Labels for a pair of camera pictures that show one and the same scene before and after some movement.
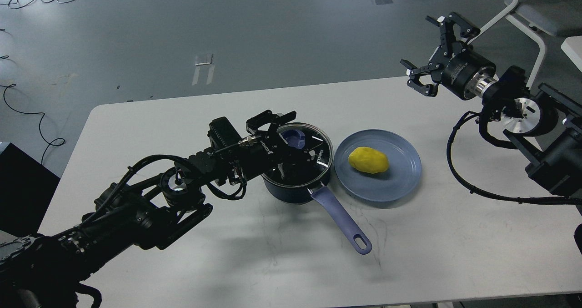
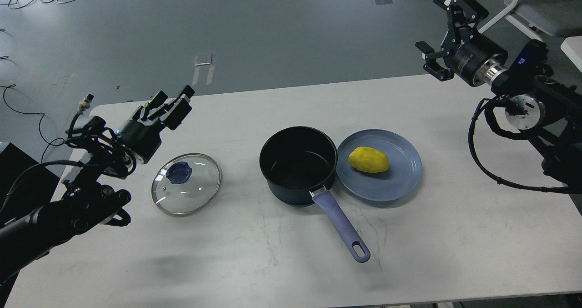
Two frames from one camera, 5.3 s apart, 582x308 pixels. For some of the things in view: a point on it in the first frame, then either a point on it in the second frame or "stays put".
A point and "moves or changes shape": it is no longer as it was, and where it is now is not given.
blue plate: [403, 168] stays put
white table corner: [572, 46] stays put
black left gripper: [258, 153] to [142, 140]
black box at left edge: [27, 187] stays put
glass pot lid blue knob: [295, 139] moves or changes shape
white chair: [543, 7] stays put
